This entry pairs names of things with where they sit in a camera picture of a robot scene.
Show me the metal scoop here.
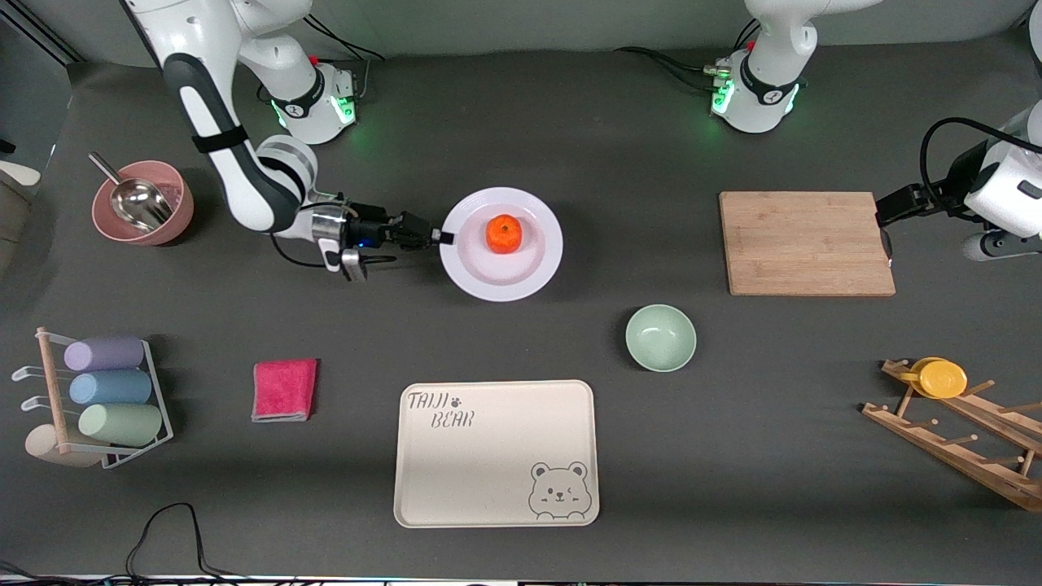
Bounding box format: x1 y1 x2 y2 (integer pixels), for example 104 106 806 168
88 152 174 233

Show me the black left base cable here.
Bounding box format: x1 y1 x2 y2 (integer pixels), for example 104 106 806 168
615 46 727 92

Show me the wooden peg drying rack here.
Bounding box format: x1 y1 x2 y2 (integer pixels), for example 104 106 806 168
861 359 1042 513

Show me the black right base cable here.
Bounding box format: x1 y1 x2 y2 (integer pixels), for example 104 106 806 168
306 14 385 63

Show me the white wire cup rack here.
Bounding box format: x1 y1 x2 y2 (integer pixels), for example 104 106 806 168
11 327 174 470

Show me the white round plate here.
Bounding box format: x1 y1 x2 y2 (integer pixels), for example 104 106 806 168
440 187 564 303

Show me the purple cup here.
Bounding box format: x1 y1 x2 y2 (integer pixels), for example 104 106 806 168
63 335 146 372

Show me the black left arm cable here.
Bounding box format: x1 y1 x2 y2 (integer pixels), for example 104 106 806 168
920 117 1042 204

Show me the black background rail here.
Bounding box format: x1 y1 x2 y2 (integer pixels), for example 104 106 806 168
0 12 85 64

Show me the black looped table cable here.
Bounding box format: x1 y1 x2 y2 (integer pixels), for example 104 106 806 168
126 503 245 584

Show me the black base cable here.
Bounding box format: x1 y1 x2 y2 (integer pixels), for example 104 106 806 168
615 46 727 92
306 14 385 63

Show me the yellow cup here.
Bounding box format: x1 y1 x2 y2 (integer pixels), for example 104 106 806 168
900 357 969 400

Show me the light green bowl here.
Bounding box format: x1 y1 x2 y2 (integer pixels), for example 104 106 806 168
625 304 698 373

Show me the orange fruit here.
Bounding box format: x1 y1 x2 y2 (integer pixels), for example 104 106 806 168
486 214 523 255

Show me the green cup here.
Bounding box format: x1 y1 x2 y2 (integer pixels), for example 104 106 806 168
78 404 164 447

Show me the pink folded cloth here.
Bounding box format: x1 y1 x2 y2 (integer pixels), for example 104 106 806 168
252 359 318 422

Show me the blue cup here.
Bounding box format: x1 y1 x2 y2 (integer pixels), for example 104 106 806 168
69 370 153 406

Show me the beige bear print tray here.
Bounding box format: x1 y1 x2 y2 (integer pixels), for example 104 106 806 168
394 380 600 528

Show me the beige cup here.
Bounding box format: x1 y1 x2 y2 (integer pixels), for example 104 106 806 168
24 424 103 468

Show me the wooden cutting board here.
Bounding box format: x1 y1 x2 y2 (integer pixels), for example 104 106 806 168
719 191 897 297

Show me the pink bowl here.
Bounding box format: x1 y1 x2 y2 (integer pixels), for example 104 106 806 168
91 160 195 247

